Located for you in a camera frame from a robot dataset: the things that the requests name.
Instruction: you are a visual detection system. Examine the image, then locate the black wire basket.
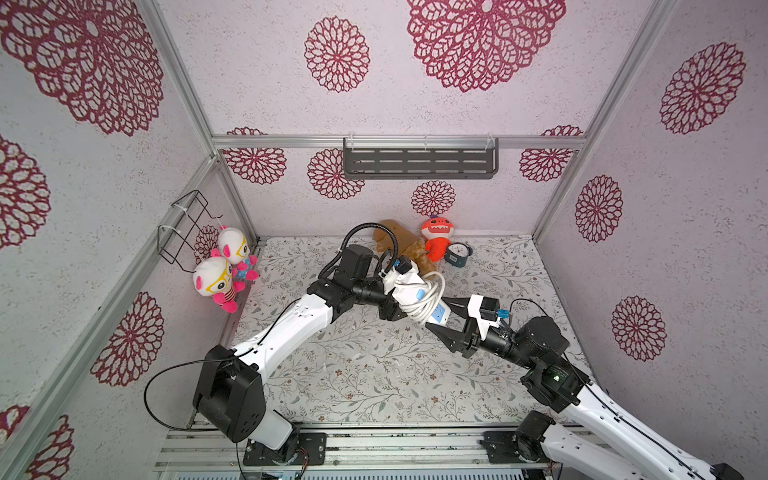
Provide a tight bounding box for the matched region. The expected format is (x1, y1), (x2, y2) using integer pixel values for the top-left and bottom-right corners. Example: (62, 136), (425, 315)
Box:
(156, 189), (221, 273)

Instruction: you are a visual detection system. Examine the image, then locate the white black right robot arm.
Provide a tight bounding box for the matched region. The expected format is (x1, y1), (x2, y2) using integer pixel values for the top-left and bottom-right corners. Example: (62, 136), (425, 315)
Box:
(425, 295), (742, 479)

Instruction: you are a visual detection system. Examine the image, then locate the white plush red striped shirt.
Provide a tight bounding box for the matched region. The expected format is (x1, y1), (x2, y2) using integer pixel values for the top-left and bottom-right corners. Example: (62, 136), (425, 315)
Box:
(193, 257), (246, 313)

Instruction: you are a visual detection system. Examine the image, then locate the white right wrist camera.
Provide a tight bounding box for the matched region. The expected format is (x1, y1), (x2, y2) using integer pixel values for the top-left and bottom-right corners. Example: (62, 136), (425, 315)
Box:
(467, 294), (509, 340)

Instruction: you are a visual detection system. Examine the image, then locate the teal alarm clock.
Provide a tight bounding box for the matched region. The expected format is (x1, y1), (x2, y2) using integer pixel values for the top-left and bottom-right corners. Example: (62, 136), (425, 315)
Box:
(443, 242), (473, 268)

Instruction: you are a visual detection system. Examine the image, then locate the red shark plush toy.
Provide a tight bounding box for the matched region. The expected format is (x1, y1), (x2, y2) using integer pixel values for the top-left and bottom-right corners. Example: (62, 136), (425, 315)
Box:
(420, 216), (455, 262)

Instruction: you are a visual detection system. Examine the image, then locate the floral table mat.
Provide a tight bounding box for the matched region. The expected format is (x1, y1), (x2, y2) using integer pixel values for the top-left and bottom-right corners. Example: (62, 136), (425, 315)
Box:
(265, 236), (588, 424)

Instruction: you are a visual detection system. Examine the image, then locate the brown plush toy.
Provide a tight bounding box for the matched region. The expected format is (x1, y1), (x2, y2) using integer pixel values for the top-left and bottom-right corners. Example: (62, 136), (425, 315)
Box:
(372, 219), (438, 274)

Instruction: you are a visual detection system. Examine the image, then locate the white plush blue dotted shirt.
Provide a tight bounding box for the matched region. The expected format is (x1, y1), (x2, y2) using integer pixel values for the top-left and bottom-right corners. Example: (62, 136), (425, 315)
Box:
(211, 226), (259, 282)

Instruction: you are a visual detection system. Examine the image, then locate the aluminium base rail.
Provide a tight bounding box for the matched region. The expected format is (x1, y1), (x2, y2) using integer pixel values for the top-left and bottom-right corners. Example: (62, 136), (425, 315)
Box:
(149, 423), (559, 479)

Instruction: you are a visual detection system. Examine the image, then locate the grey wall shelf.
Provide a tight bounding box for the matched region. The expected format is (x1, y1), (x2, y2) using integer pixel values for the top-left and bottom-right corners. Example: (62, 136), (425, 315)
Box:
(342, 137), (499, 180)

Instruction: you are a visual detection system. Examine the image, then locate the black left arm hose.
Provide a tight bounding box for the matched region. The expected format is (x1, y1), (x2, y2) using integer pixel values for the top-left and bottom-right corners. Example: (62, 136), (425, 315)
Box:
(317, 222), (401, 280)

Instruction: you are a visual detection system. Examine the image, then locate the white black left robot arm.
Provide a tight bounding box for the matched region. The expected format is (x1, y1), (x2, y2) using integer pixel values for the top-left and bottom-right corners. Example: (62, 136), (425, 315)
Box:
(192, 245), (415, 457)

